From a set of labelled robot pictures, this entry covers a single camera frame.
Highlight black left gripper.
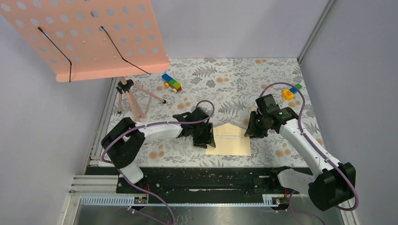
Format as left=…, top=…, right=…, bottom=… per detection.
left=191, top=122, right=215, bottom=149

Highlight cream envelope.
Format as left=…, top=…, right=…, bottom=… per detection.
left=205, top=123, right=251, bottom=156

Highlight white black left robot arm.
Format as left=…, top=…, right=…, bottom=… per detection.
left=101, top=107, right=216, bottom=193

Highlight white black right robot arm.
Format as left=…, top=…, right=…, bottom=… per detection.
left=245, top=94, right=358, bottom=211

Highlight small cream crumb piece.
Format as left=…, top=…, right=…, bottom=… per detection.
left=249, top=106, right=257, bottom=112

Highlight yellow blue green toy blocks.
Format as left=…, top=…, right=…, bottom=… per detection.
left=282, top=83, right=302, bottom=101

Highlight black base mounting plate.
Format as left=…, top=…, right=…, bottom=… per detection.
left=84, top=166, right=333, bottom=205

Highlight floral patterned table mat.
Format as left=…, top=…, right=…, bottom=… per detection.
left=99, top=58, right=331, bottom=168

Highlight multicolour toy block car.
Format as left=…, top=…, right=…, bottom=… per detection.
left=161, top=73, right=182, bottom=93

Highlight pink tripod music stand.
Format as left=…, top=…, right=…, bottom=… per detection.
left=0, top=0, right=170, bottom=120

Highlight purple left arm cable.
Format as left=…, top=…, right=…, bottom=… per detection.
left=100, top=100, right=216, bottom=225

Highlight aluminium frame rail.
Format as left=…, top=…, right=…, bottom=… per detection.
left=61, top=167, right=359, bottom=225

